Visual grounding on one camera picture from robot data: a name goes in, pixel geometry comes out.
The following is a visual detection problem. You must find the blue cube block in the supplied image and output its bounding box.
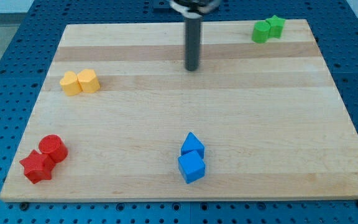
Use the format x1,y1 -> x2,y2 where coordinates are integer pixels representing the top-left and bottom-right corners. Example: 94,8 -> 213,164
178,151 -> 206,184

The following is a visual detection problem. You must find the green star block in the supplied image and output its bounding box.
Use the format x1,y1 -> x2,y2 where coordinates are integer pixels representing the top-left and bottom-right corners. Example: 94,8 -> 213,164
265,15 -> 286,39

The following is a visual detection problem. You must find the green cylinder block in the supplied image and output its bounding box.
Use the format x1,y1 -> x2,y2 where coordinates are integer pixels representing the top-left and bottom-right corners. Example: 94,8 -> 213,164
252,21 -> 270,44

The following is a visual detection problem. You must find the yellow hexagon block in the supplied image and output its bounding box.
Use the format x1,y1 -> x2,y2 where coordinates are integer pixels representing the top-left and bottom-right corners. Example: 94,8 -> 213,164
77,69 -> 101,93

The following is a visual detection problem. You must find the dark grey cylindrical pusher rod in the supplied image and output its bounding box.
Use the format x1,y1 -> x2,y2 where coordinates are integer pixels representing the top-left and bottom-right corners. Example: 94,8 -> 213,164
184,14 -> 202,71

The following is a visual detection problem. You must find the blue triangle block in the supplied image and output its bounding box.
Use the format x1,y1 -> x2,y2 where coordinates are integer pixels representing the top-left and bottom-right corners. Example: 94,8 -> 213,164
180,132 -> 205,159

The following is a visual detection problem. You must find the red cylinder block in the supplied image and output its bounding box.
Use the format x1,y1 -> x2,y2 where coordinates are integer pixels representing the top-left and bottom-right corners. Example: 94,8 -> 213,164
39,134 -> 68,163

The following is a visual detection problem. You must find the yellow heart block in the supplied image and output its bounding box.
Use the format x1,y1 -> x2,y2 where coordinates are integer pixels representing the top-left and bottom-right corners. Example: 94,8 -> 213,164
59,71 -> 82,96

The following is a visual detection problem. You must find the light wooden board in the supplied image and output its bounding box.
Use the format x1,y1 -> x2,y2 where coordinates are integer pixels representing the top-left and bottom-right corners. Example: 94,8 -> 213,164
0,19 -> 358,202

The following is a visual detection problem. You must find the silver ring tool mount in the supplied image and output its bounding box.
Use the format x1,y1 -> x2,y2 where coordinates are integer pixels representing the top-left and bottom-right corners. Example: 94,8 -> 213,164
169,0 -> 221,15

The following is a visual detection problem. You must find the red star block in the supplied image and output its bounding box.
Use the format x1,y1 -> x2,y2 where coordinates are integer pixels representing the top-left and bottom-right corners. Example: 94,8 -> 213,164
19,150 -> 56,184

